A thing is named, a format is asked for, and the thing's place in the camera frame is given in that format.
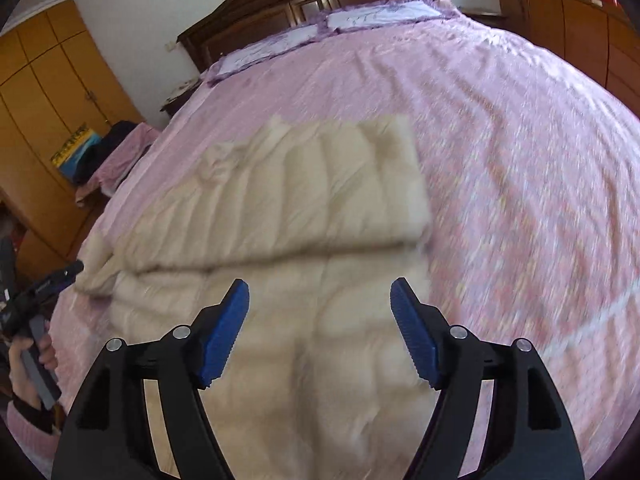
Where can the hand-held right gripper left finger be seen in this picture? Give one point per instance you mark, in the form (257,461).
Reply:
(225,335)

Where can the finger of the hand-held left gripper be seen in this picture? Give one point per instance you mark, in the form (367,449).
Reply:
(67,272)

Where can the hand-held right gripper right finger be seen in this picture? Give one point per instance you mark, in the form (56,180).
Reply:
(415,330)

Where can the cream puffer jacket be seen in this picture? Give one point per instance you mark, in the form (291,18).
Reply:
(320,200)

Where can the person's left forearm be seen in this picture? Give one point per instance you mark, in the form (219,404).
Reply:
(30,435)

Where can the person's left hand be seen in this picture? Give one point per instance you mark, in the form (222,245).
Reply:
(27,380)

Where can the yellow and blue box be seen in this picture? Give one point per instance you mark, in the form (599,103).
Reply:
(75,155)

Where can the pink cloth on chair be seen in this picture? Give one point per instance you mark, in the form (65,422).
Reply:
(125,160)

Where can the dark clothing pile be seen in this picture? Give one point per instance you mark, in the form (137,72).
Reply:
(117,140)

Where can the yellow wooden wardrobe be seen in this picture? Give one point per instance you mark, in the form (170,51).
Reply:
(45,90)

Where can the pink floral bedspread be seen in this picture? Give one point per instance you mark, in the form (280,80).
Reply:
(500,160)

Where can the dark wooden nightstand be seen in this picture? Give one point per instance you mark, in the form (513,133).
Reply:
(177,100)

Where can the white purple-frilled pillow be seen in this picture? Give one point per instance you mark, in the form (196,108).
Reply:
(260,52)
(380,15)

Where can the dark wooden headboard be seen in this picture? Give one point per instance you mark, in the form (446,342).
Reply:
(260,0)

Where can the brown wooden cabinet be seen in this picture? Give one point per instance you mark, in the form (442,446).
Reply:
(575,30)

